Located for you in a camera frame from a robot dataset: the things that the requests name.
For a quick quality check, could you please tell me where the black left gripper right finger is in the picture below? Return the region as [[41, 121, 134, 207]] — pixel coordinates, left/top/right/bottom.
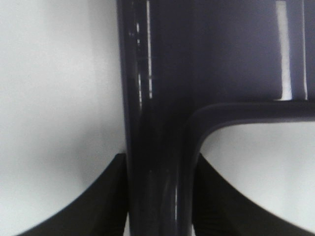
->
[[192, 155, 313, 236]]

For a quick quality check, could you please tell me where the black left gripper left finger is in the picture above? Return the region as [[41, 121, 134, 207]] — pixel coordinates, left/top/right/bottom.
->
[[22, 154, 128, 236]]

